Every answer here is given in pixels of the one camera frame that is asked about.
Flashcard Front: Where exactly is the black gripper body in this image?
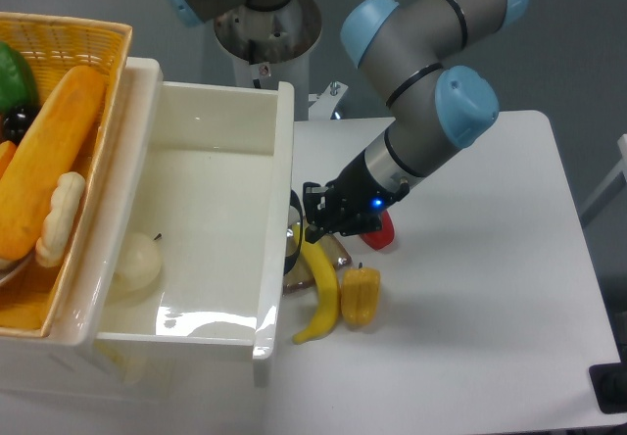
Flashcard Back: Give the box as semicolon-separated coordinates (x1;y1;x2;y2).
304;153;410;236

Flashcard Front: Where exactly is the white top drawer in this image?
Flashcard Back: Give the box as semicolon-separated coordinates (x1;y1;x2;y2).
97;82;294;387

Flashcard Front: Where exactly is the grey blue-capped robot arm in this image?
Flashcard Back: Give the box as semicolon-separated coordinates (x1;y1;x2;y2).
169;0;529;243

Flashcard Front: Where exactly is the white drawer cabinet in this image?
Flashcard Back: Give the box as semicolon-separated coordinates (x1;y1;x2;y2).
0;56;268;435

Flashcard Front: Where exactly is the bagged brown bread slice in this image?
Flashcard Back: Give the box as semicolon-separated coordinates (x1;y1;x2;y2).
283;228;353;295

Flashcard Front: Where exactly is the red bell pepper toy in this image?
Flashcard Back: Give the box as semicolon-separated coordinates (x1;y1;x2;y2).
360;211;395;251

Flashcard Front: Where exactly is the yellow bell pepper toy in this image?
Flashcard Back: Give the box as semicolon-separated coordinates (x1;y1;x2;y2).
341;266;381;327

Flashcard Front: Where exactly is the yellow banana toy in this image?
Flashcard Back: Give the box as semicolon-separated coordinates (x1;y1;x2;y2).
292;237;340;345

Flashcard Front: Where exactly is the white pear toy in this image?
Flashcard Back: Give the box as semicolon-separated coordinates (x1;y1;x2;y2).
113;232;163;292

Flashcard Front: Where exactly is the white croissant toy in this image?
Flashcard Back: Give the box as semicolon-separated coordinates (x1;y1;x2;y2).
35;171;85;268

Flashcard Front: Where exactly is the orange baguette bread toy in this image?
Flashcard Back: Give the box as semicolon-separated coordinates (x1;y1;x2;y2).
1;66;107;262

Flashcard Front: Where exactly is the yellow wicker basket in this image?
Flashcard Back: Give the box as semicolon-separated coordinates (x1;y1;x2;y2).
1;12;132;339

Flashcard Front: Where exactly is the black grape toy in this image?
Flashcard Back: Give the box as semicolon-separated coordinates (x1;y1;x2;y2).
1;105;40;145

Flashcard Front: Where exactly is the orange fruit toy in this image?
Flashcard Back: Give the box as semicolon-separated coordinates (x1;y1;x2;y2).
0;141;17;177

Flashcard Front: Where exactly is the green pepper toy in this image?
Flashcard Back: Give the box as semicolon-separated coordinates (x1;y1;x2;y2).
0;41;39;114

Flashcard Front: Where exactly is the black device at table edge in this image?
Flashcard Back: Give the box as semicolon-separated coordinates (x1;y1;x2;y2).
589;362;626;414

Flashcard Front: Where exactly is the black top drawer handle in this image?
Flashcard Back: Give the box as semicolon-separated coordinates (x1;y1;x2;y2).
283;190;304;275

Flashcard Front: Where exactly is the white metal bracket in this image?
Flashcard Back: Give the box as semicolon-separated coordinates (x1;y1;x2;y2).
308;81;349;121

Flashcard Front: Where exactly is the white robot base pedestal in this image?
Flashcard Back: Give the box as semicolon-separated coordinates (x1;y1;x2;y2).
214;0;322;121

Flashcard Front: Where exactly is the white frame at right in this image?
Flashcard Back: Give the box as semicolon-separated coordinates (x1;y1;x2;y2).
579;134;626;228

